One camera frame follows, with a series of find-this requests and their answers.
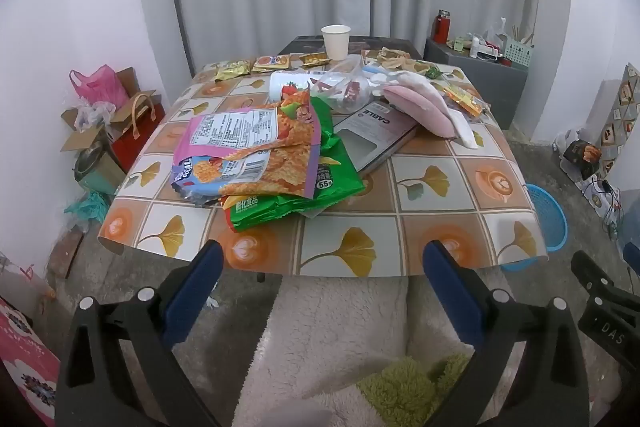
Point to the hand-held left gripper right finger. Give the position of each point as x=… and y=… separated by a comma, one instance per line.
x=450, y=292

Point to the pink fuzzy roll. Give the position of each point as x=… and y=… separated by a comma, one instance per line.
x=462, y=127

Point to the pink orange chip bag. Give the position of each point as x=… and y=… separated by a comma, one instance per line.
x=250, y=147

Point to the grey packaging box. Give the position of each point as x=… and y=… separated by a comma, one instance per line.
x=372, y=127

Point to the white paper cup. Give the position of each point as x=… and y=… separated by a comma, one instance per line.
x=336, y=44

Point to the white plastic bag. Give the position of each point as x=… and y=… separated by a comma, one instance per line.
x=495, y=32
x=567, y=139

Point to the pink plastic bag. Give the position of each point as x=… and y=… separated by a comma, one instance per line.
x=102, y=89

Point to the green utensil caddy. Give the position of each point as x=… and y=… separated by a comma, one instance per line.
x=517, y=53

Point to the white strawberry milk bottle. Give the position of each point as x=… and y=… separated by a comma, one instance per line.
x=287, y=84

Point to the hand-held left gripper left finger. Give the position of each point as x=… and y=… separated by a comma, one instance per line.
x=192, y=297

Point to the brown yellow snack packet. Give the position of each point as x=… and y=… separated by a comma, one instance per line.
x=315, y=59

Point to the teal tin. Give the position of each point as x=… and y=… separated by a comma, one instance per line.
x=102, y=174

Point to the leaf patterned tablecloth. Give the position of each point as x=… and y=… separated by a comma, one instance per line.
x=435, y=212

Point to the gold green snack packet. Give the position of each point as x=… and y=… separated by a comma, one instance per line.
x=232, y=69

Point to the green chip bag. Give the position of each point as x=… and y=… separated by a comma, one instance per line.
x=335, y=177

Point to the yellow orange snack packet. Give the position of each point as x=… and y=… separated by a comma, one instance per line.
x=465, y=99

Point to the clear plastic bag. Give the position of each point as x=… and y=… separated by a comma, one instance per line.
x=95, y=114
x=345, y=92

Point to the teal plastic bag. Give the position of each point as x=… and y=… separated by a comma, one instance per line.
x=87, y=207

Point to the red thermos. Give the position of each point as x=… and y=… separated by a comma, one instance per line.
x=441, y=29

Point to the blue plastic basket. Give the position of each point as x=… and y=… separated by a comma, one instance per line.
x=550, y=217

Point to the small white bottle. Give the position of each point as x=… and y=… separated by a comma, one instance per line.
x=475, y=47

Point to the brown cardboard box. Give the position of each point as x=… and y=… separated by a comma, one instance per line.
x=82, y=139

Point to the brown board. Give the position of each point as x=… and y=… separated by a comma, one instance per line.
x=67, y=254

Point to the crumpled clear plastic bag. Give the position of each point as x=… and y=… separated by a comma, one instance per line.
x=95, y=114

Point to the grey cabinet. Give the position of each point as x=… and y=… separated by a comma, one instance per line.
x=475, y=92

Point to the black snack box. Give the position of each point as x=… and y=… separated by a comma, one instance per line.
x=582, y=157

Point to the pink printed paper bag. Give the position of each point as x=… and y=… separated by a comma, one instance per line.
x=25, y=357

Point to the red gift bag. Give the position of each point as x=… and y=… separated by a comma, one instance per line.
x=135, y=147

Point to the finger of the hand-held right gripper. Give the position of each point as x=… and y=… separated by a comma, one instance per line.
x=590, y=274

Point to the patterned paper bag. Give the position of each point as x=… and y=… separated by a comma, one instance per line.
x=622, y=117

